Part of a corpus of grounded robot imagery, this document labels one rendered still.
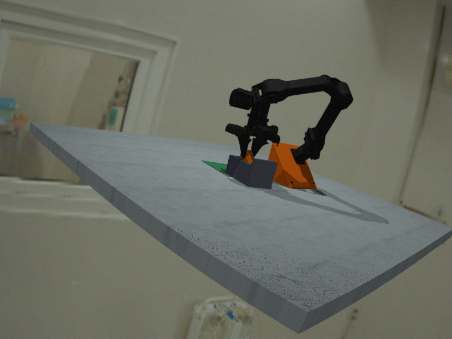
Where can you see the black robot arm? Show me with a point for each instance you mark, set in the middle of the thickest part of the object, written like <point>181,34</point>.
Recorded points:
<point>276,90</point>

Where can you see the orange l-shaped part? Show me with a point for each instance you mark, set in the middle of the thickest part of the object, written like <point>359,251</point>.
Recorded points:
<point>248,157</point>

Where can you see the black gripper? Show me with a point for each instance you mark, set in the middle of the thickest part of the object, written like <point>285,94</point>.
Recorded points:
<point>243,134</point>

